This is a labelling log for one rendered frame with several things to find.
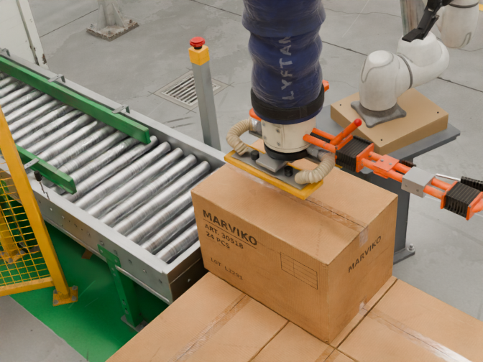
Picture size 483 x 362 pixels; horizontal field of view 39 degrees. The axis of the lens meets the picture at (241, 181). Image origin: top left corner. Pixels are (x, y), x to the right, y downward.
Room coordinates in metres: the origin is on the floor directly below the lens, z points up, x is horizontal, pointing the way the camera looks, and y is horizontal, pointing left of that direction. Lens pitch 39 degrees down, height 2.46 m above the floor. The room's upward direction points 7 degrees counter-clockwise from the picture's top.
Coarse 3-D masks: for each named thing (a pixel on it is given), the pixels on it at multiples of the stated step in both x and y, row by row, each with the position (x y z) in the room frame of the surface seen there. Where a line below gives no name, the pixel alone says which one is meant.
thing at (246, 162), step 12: (228, 156) 1.78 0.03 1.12; (240, 156) 1.77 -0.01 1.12; (252, 156) 1.74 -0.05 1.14; (240, 168) 1.73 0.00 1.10; (252, 168) 1.70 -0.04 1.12; (264, 168) 1.69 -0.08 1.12; (288, 168) 1.64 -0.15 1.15; (264, 180) 1.65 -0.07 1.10; (276, 180) 1.63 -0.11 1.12; (288, 180) 1.62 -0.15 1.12; (300, 192) 1.56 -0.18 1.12; (312, 192) 1.57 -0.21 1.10
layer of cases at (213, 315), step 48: (192, 288) 1.74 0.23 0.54; (384, 288) 1.63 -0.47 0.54; (144, 336) 1.54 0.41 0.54; (192, 336) 1.51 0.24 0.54; (240, 336) 1.49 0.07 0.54; (288, 336) 1.47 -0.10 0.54; (336, 336) 1.44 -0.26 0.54; (384, 336) 1.42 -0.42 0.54; (432, 336) 1.40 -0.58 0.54; (480, 336) 1.37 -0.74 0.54
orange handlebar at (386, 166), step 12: (324, 84) 1.96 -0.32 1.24; (252, 108) 1.86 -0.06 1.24; (324, 132) 1.69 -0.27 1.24; (324, 144) 1.63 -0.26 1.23; (372, 156) 1.55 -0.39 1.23; (384, 156) 1.53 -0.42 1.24; (372, 168) 1.50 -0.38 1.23; (384, 168) 1.48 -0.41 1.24; (396, 168) 1.49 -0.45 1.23; (408, 168) 1.47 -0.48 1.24; (432, 180) 1.41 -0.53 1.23; (432, 192) 1.36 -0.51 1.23; (480, 204) 1.29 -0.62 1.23
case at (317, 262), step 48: (192, 192) 1.83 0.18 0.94; (240, 192) 1.79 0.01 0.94; (288, 192) 1.76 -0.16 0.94; (336, 192) 1.73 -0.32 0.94; (384, 192) 1.71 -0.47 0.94; (240, 240) 1.68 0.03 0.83; (288, 240) 1.53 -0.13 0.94; (336, 240) 1.51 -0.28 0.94; (384, 240) 1.63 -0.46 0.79; (240, 288) 1.70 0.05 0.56; (288, 288) 1.53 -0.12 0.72; (336, 288) 1.44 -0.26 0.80
